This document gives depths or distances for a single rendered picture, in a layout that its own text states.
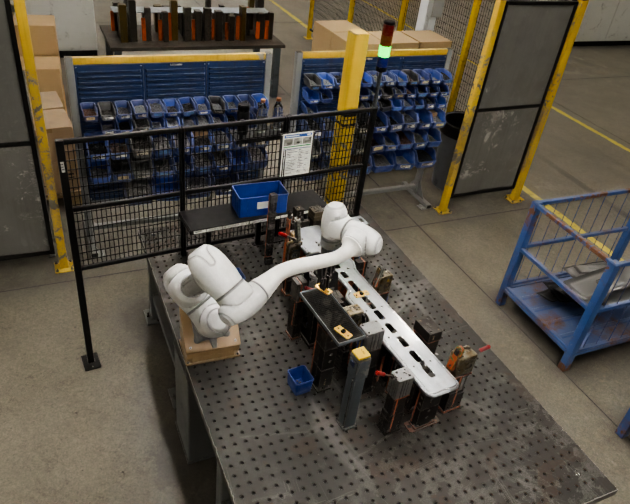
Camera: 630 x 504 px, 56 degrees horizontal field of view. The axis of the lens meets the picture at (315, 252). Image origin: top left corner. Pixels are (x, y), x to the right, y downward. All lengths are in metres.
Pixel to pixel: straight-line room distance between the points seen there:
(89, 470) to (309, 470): 1.38
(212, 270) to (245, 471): 0.93
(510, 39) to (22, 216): 4.10
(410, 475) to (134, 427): 1.70
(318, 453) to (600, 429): 2.20
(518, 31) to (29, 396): 4.60
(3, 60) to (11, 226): 1.19
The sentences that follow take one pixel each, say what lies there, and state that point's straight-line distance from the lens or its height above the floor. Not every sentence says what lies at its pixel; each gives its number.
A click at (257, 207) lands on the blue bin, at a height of 1.09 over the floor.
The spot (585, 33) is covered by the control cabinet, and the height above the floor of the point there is 0.26.
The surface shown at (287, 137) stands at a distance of 3.64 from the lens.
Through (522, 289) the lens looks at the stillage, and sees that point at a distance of 5.01.
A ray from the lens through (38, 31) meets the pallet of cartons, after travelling 6.93.
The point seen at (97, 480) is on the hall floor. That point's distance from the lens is 3.59.
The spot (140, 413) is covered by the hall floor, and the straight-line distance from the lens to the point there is 3.82.
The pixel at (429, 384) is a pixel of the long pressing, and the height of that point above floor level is 1.00.
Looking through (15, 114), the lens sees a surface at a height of 1.25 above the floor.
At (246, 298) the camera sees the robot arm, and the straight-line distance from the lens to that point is 2.23.
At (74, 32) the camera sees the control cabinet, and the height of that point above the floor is 0.35.
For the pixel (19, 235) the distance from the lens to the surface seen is 4.79.
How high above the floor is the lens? 2.93
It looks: 35 degrees down
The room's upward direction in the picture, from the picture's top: 8 degrees clockwise
